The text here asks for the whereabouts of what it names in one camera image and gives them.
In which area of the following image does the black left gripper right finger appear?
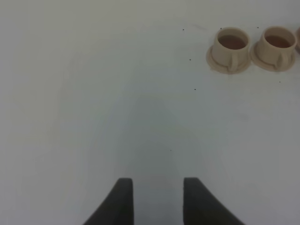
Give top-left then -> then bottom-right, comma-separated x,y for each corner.
183,178 -> 243,225

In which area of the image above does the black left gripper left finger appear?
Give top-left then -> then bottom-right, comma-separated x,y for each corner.
85,178 -> 135,225

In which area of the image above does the beige teapot saucer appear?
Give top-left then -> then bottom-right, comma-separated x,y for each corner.
295,28 -> 300,54

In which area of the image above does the left beige teacup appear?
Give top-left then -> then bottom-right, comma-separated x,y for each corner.
211,27 -> 250,73

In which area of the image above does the beige teacup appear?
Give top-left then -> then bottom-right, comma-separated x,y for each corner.
257,26 -> 297,68
211,27 -> 250,73

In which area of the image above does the right beige teacup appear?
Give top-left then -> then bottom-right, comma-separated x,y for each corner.
257,26 -> 297,68

